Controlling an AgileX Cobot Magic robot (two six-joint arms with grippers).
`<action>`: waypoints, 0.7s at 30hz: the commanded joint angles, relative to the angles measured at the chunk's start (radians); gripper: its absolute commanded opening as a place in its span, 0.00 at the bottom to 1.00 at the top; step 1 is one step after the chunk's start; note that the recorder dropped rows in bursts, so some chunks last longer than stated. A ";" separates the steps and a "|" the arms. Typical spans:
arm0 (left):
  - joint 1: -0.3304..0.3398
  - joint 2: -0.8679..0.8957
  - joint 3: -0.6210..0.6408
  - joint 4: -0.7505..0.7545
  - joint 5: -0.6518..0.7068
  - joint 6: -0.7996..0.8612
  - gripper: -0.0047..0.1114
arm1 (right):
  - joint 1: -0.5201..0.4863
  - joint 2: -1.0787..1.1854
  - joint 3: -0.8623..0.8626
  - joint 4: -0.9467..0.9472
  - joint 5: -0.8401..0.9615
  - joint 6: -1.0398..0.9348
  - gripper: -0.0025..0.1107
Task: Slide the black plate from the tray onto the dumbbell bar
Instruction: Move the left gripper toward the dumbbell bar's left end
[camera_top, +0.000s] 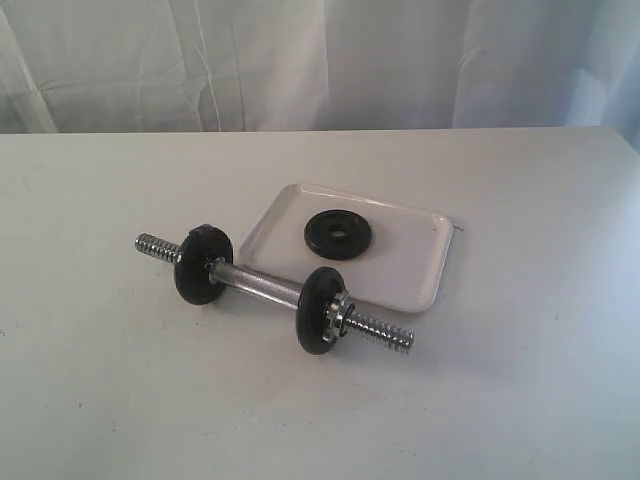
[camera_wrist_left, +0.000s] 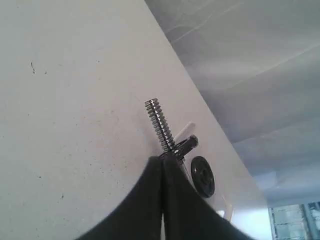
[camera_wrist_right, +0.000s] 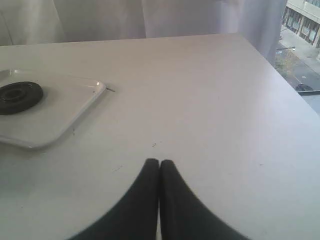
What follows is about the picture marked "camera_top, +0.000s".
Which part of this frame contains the black weight plate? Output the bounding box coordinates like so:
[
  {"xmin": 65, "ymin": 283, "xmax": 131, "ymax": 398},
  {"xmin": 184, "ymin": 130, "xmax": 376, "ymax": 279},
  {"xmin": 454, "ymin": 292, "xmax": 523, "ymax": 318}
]
[{"xmin": 304, "ymin": 209, "xmax": 373, "ymax": 261}]

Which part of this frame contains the black rubber washer disc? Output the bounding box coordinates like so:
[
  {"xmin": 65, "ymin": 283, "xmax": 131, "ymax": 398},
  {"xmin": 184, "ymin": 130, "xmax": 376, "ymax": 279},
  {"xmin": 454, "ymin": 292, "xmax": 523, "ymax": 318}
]
[{"xmin": 295, "ymin": 266, "xmax": 345, "ymax": 355}]

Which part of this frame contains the chrome star collar nut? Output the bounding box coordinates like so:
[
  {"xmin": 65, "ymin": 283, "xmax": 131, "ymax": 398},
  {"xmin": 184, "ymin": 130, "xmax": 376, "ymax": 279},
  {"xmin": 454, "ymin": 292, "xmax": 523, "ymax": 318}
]
[{"xmin": 323, "ymin": 291, "xmax": 355, "ymax": 343}]

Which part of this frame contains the chrome dumbbell bar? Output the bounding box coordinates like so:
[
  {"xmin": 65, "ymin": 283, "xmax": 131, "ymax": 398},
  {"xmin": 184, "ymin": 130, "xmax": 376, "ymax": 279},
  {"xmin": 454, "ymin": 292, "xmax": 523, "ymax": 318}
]
[{"xmin": 135, "ymin": 233, "xmax": 414, "ymax": 354}]

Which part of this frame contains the white rectangular tray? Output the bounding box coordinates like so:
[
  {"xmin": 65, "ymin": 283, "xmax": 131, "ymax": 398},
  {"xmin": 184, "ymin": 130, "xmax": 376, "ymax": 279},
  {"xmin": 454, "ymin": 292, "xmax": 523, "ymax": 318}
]
[{"xmin": 235, "ymin": 183, "xmax": 453, "ymax": 313}]

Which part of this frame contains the white backdrop curtain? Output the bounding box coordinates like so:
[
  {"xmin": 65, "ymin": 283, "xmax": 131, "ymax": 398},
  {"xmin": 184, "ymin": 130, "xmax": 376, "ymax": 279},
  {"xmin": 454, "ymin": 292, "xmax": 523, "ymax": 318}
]
[{"xmin": 1, "ymin": 1, "xmax": 639, "ymax": 143}]

